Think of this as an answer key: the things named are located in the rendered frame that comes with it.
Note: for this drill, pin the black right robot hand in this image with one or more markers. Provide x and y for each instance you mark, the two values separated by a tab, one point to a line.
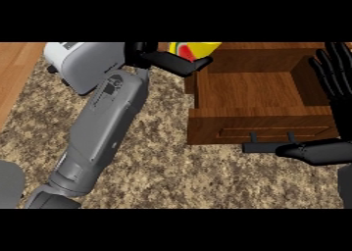
345	121

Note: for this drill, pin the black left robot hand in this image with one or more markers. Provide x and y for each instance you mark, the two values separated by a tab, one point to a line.
175	63

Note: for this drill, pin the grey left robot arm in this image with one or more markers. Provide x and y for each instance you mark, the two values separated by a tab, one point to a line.
105	117

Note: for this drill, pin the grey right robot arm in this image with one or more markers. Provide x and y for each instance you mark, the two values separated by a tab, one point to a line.
351	189

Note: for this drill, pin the yellow cup with red print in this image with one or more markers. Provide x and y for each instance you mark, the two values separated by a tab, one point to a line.
201	49

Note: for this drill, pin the brown wooden drawer box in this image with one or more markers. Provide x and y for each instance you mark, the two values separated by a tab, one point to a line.
250	88

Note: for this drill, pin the brown wooden drawer front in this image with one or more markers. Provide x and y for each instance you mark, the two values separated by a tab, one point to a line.
222	129

